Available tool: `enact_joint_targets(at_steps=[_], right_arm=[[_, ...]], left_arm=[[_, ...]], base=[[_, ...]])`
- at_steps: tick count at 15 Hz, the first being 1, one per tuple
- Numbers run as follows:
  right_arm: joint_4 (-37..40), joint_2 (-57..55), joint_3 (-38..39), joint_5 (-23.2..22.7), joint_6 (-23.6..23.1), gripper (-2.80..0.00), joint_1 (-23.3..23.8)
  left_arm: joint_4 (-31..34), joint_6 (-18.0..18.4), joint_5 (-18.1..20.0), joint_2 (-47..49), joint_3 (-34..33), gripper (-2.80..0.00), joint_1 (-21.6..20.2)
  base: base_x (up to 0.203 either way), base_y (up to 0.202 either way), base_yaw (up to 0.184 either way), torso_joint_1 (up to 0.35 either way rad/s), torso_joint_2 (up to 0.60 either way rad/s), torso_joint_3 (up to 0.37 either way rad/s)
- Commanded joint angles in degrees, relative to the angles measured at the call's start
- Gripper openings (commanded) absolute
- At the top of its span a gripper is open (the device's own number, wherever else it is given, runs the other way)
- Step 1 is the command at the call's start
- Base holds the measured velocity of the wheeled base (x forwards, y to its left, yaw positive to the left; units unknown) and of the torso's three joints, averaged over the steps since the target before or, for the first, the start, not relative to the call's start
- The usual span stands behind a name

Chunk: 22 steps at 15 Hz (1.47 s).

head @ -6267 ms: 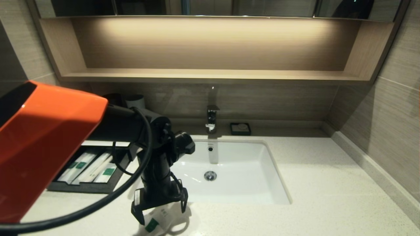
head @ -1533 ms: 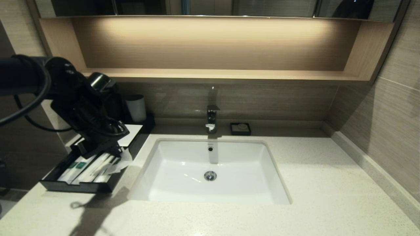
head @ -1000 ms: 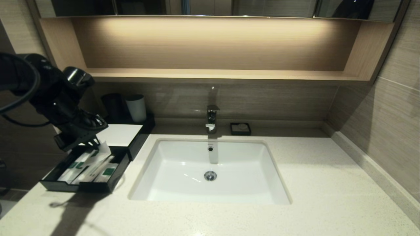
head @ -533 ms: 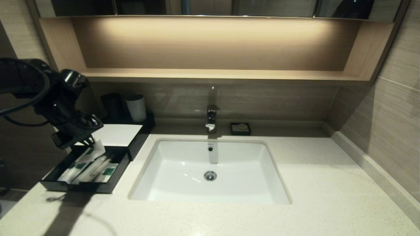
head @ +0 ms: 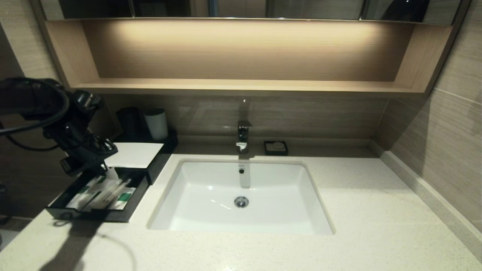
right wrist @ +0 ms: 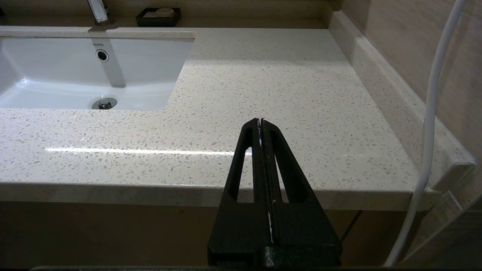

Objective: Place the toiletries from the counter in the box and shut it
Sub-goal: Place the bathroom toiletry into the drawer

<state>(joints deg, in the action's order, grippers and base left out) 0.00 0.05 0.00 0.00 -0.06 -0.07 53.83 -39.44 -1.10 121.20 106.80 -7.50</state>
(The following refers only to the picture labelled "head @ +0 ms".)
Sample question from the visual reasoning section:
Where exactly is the long white stick packet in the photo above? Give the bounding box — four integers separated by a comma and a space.
92, 180, 127, 211
104, 179, 133, 210

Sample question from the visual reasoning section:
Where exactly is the grey cup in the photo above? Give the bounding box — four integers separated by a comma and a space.
144, 108, 169, 141

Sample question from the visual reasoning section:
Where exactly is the black soap dish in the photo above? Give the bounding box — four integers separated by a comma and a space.
264, 141, 289, 156

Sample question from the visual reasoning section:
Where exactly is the chrome faucet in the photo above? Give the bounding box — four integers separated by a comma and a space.
236, 99, 253, 154

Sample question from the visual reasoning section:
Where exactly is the wide long frosted packet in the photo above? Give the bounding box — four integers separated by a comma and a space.
66, 176, 102, 210

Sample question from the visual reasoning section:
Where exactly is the slim long toothbrush packet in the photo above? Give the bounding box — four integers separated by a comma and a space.
81, 177, 113, 211

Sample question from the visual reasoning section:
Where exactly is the white sink basin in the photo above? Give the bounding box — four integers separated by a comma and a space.
148, 159, 335, 236

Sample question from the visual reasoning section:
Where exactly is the mirror cabinet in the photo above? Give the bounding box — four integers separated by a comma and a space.
40, 0, 469, 26

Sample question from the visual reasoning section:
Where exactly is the black pull-out drawer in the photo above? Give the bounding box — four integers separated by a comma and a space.
45, 167, 152, 223

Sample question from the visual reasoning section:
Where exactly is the flat white green-label sachet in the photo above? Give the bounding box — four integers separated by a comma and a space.
108, 187, 137, 210

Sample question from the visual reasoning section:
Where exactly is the wooden wall niche shelf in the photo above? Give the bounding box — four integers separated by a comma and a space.
32, 17, 454, 96

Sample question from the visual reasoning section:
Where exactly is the small square frosted packet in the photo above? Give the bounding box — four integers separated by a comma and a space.
99, 167, 127, 196

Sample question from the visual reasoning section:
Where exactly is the black cup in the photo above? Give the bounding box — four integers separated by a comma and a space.
116, 107, 145, 139

